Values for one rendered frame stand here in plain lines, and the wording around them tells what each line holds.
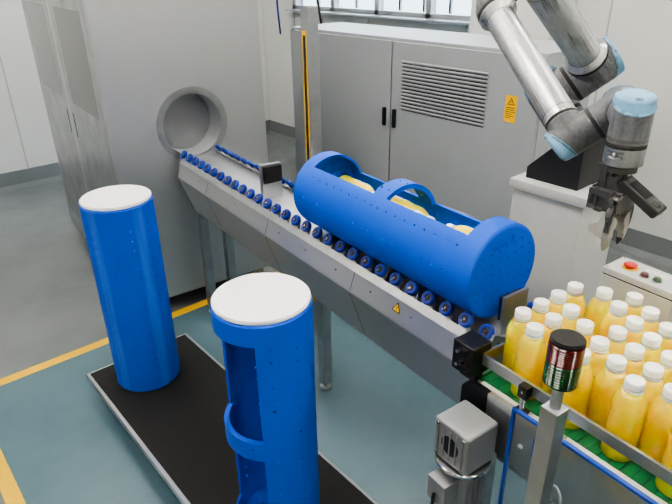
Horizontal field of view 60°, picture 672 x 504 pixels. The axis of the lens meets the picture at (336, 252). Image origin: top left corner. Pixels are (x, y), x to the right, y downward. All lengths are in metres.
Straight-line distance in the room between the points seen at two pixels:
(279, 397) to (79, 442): 1.41
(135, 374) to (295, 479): 1.11
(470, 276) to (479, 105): 2.03
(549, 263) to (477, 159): 1.28
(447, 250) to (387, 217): 0.26
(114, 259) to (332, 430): 1.19
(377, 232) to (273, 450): 0.72
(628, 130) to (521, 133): 1.92
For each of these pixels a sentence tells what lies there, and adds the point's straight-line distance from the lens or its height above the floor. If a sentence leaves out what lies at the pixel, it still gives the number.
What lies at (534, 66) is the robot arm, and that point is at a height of 1.61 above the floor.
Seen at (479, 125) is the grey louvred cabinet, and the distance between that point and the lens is 3.53.
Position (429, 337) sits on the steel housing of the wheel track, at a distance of 1.79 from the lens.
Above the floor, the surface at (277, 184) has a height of 0.98.
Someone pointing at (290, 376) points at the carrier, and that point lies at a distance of 1.66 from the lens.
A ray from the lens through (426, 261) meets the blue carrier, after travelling 1.68.
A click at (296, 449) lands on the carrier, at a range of 1.84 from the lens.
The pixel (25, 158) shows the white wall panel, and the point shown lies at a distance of 6.36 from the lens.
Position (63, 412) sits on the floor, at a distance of 3.12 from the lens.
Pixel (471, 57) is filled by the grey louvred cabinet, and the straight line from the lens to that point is 3.52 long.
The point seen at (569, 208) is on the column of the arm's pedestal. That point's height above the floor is 1.04.
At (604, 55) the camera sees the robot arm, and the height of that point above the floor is 1.56.
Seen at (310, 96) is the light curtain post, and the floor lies 1.31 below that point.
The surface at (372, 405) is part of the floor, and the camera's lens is 2.85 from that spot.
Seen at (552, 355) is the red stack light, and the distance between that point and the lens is 1.14.
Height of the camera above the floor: 1.87
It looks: 26 degrees down
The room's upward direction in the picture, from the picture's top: 1 degrees counter-clockwise
